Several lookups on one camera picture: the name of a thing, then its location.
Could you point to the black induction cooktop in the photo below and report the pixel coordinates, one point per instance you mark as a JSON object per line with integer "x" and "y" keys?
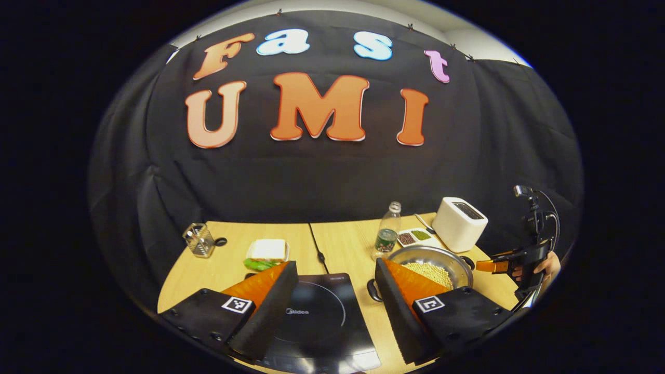
{"x": 322, "y": 322}

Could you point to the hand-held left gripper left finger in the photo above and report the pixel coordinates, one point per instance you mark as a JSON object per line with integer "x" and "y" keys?
{"x": 267, "y": 317}

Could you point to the clear glass jar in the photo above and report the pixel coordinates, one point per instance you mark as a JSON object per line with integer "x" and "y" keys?
{"x": 200, "y": 241}

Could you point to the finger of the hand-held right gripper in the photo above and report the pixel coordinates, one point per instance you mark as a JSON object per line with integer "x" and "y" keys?
{"x": 493, "y": 266}

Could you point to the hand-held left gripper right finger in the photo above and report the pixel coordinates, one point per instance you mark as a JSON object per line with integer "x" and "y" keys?
{"x": 397, "y": 317}

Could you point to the black backdrop cloth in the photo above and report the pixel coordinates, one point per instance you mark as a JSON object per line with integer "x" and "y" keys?
{"x": 337, "y": 176}

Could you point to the clear plastic water bottle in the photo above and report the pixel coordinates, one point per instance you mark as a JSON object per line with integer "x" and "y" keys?
{"x": 387, "y": 236}

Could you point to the white divided dish of beans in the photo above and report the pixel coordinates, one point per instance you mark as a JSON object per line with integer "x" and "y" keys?
{"x": 415, "y": 236}

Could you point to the white toaster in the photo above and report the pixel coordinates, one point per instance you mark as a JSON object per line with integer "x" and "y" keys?
{"x": 457, "y": 231}

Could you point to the steel pot with soybeans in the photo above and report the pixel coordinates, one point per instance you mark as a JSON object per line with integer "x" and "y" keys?
{"x": 441, "y": 259}

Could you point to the small black lid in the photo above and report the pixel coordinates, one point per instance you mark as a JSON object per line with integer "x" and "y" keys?
{"x": 221, "y": 242}

